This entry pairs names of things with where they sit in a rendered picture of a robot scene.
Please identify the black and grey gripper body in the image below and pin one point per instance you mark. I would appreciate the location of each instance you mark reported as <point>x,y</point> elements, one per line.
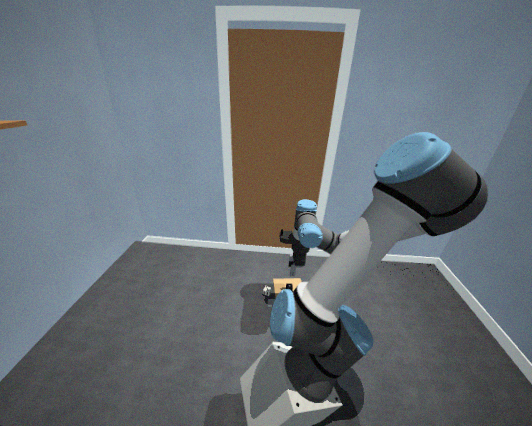
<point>299,251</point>

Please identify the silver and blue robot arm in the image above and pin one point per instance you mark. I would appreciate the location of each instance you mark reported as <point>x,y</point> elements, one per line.
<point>429,178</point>

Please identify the peach flat square mat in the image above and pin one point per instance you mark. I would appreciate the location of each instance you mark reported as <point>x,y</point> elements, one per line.
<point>280,284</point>

